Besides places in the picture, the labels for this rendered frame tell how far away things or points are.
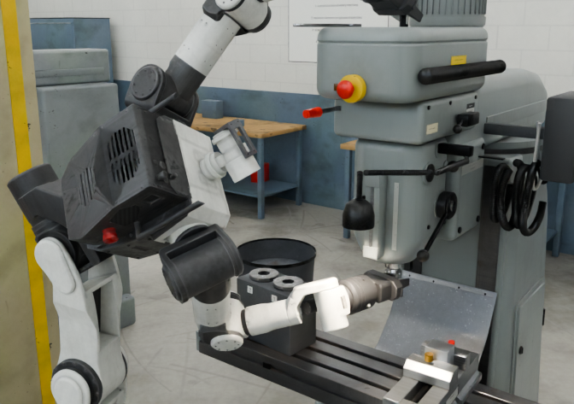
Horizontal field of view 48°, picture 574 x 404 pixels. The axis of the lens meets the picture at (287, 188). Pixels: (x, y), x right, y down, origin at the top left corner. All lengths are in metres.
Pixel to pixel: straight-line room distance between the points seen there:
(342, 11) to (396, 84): 5.30
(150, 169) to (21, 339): 1.89
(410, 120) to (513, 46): 4.49
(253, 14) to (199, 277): 0.61
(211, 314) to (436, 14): 0.94
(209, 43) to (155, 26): 6.93
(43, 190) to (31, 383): 1.70
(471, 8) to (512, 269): 0.78
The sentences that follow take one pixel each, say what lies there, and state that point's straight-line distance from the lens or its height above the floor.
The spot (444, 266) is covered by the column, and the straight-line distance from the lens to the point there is 2.09.
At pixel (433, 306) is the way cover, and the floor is 1.04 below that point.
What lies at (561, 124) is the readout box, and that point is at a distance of 1.70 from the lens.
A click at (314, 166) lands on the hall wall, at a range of 6.98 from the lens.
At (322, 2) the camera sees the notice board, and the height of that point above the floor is 2.14.
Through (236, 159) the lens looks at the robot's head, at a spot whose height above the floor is 1.61.
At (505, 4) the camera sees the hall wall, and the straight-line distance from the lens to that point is 5.97.
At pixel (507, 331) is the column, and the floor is 0.99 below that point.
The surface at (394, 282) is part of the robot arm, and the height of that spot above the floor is 1.26.
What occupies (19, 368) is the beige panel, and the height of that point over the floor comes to 0.45.
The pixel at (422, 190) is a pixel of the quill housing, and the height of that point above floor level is 1.51.
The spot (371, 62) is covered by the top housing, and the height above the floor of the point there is 1.82.
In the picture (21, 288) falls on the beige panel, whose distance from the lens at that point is 3.01.
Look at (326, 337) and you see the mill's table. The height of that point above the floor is 0.96.
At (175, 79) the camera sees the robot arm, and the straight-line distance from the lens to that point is 1.54.
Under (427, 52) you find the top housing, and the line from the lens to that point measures 1.43.
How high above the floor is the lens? 1.89
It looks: 14 degrees down
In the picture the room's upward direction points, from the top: straight up
